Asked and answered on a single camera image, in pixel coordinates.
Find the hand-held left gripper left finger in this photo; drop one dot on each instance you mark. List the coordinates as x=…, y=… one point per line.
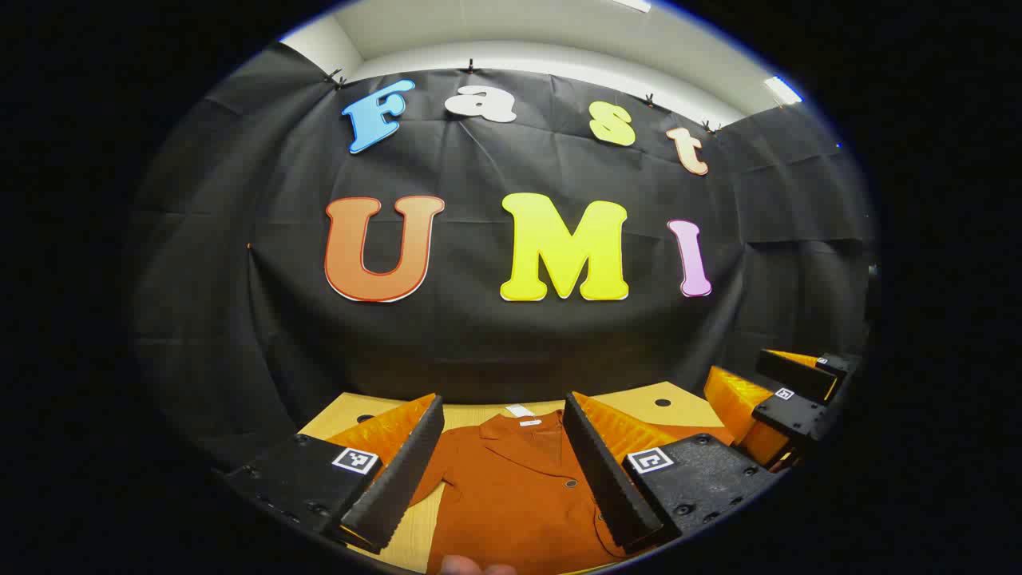
x=399, y=479

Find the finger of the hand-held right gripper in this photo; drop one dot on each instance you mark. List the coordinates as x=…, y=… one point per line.
x=794, y=374
x=798, y=415

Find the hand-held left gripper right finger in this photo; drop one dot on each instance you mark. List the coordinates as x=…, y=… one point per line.
x=607, y=479

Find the rust orange knit cardigan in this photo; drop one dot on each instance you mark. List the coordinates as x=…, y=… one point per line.
x=511, y=495

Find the black backdrop cloth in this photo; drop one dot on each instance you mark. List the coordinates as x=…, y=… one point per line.
x=479, y=343

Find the ceiling light panel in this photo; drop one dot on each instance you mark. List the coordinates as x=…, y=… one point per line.
x=782, y=89
x=631, y=4

